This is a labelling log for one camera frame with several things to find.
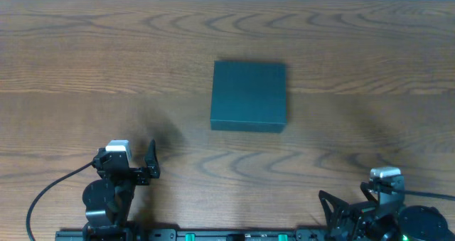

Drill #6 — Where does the dark green box with lid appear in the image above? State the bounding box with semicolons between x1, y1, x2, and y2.
210;60;287;133

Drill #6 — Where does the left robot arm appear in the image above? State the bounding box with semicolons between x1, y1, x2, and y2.
82;140;161;241

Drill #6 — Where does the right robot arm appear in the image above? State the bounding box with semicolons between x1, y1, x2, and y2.
318;175;454;241

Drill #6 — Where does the black mounting rail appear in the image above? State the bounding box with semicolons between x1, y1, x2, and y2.
55;229;327;241

